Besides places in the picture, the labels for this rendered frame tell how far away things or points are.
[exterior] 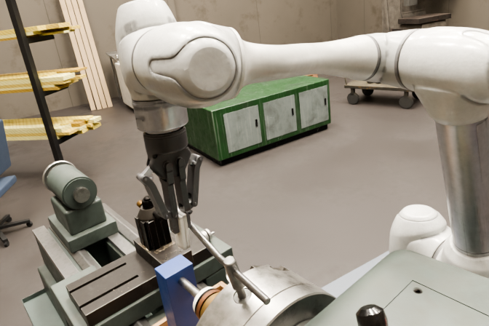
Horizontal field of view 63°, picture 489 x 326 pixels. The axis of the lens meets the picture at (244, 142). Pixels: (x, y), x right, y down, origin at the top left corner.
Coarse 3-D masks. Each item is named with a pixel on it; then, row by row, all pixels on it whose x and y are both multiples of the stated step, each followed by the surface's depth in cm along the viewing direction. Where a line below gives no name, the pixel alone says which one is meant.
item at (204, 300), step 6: (204, 294) 89; (210, 294) 88; (216, 294) 88; (198, 300) 88; (204, 300) 88; (210, 300) 86; (198, 306) 88; (204, 306) 86; (198, 312) 87; (198, 318) 89
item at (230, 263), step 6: (228, 258) 67; (234, 258) 66; (228, 264) 66; (234, 264) 66; (228, 270) 66; (228, 276) 67; (234, 282) 67; (240, 282) 68; (234, 288) 68; (240, 288) 68; (240, 294) 69; (246, 294) 70
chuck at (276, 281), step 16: (256, 272) 75; (272, 272) 76; (288, 272) 78; (224, 288) 73; (272, 288) 70; (224, 304) 70; (240, 304) 69; (256, 304) 68; (208, 320) 69; (224, 320) 67; (240, 320) 66
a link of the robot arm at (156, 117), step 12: (144, 108) 64; (156, 108) 64; (168, 108) 65; (180, 108) 66; (144, 120) 65; (156, 120) 65; (168, 120) 65; (180, 120) 67; (156, 132) 67; (168, 132) 67
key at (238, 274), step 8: (192, 224) 77; (200, 232) 75; (200, 240) 74; (208, 240) 73; (208, 248) 72; (216, 256) 70; (232, 272) 66; (240, 272) 65; (240, 280) 64; (248, 280) 63; (248, 288) 62; (256, 288) 61; (256, 296) 61; (264, 296) 60
